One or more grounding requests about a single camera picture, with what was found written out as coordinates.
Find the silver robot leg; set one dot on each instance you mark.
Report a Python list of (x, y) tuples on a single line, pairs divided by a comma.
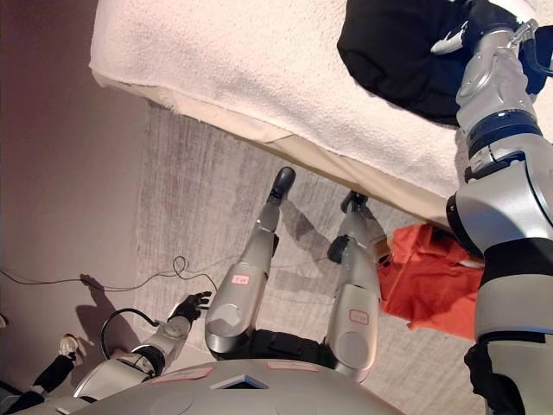
[(356, 285), (250, 276)]

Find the silver right robot leg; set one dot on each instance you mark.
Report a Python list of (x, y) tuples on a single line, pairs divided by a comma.
[(356, 285)]

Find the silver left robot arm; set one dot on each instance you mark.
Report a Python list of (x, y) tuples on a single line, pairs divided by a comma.
[(164, 335)]

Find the white sticker red border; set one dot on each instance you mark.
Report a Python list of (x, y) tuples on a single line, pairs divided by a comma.
[(291, 366), (359, 316), (183, 374), (241, 279)]

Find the black garment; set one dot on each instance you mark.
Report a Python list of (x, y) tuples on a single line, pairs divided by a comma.
[(389, 56)]

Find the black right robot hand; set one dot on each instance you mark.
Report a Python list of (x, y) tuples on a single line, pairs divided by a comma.
[(492, 15)]

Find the grey striped rug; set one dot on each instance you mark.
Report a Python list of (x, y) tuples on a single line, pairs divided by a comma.
[(186, 194)]

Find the white sneaker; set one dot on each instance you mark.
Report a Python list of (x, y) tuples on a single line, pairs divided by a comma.
[(70, 346)]

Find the person leg black trousers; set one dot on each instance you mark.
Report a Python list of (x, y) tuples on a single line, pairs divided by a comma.
[(47, 378)]

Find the silver left robot leg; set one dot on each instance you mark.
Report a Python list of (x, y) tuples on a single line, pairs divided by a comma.
[(250, 276)]

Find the silver robot torso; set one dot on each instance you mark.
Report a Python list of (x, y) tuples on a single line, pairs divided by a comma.
[(242, 395)]

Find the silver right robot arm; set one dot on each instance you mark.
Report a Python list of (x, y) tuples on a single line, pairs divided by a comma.
[(505, 207)]

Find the orange shirt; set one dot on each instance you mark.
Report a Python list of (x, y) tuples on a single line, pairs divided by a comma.
[(432, 281)]

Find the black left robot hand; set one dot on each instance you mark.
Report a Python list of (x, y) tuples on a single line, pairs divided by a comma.
[(192, 306)]

